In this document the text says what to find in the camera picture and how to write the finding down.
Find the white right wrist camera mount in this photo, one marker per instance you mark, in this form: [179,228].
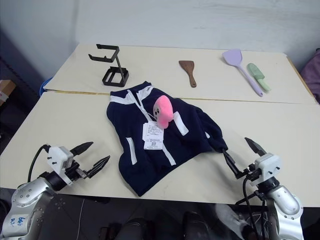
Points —
[268,166]

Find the purple fabric object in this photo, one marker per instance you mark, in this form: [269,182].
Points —
[312,72]

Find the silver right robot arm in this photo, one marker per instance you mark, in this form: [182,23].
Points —
[285,200]

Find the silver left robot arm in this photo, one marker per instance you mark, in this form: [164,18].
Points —
[27,197]

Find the green brush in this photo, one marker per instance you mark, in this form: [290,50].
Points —
[256,73]

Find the purple silicone spatula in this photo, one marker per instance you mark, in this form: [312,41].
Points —
[233,57]

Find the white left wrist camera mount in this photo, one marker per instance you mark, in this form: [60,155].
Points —
[58,156]

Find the navy zip jacket white trim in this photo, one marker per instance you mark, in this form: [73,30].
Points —
[180,142]

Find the pink plush toy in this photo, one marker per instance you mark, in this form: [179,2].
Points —
[163,112]

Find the brown wooden spatula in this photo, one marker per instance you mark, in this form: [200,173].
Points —
[188,71]

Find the brown cardboard box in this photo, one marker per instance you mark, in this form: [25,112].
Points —
[6,88]

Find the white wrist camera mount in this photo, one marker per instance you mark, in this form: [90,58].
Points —
[268,166]
[58,156]

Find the white paper hang tag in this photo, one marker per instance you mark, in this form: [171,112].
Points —
[151,130]
[155,144]

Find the black metal stand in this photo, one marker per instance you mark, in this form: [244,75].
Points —
[120,67]

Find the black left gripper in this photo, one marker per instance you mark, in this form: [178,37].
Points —
[73,172]

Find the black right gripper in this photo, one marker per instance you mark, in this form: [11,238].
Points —
[253,172]

